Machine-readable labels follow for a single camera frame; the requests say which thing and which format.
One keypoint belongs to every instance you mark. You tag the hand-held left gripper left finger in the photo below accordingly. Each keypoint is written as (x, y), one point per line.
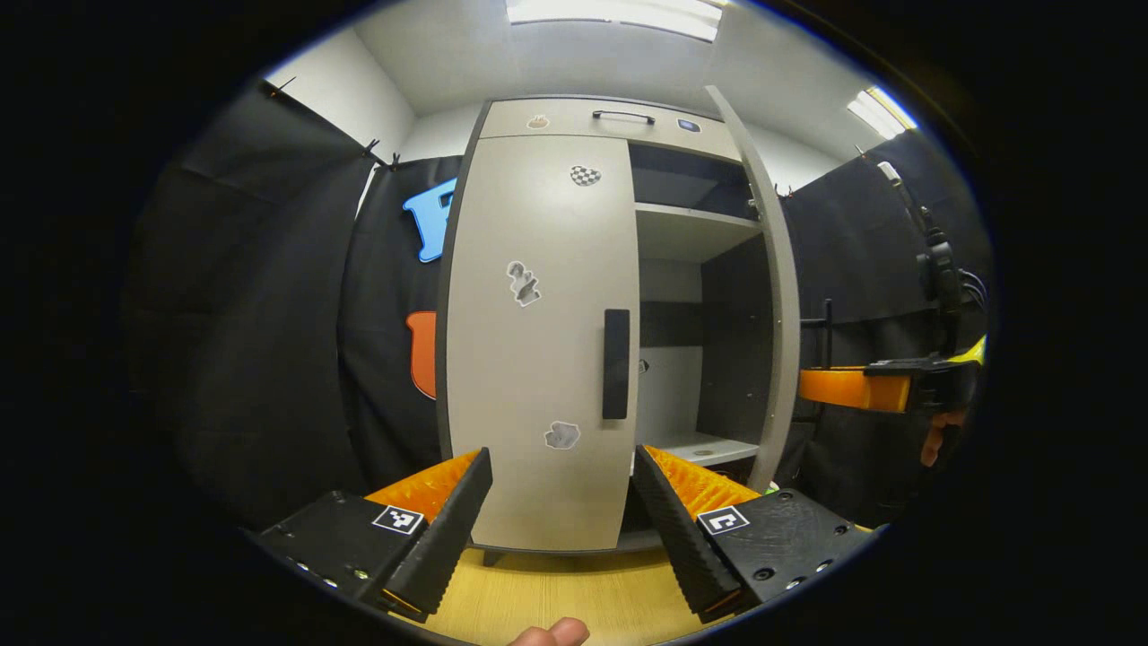
(444, 538)

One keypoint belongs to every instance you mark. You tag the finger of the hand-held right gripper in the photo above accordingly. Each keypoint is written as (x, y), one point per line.
(852, 388)

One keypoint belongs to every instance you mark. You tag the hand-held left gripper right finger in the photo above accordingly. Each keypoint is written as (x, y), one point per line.
(682, 538)

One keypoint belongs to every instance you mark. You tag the beige cabinet door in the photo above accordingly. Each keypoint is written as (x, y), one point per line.
(538, 359)
(778, 296)

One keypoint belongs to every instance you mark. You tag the beige double-door shoe cabinet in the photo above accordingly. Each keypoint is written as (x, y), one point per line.
(538, 359)

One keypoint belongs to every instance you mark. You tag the white bottom cabinet shelf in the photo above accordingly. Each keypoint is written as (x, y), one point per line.
(708, 447)

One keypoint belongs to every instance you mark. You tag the white cabinet shelf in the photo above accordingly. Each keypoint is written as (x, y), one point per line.
(708, 447)
(691, 233)

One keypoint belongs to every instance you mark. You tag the metal right door hinge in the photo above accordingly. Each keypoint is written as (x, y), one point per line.
(755, 209)

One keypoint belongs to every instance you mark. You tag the white upper cabinet shelf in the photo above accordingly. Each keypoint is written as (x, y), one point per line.
(691, 233)

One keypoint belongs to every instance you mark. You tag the beige cabinet drawer front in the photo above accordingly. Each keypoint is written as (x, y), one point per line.
(565, 119)

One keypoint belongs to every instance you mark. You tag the black backdrop cloth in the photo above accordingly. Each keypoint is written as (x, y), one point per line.
(269, 314)
(861, 251)

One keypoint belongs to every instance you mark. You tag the small ceiling light panel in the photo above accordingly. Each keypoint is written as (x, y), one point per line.
(883, 112)

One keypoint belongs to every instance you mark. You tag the long ceiling light panel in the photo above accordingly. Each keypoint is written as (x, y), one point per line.
(619, 13)

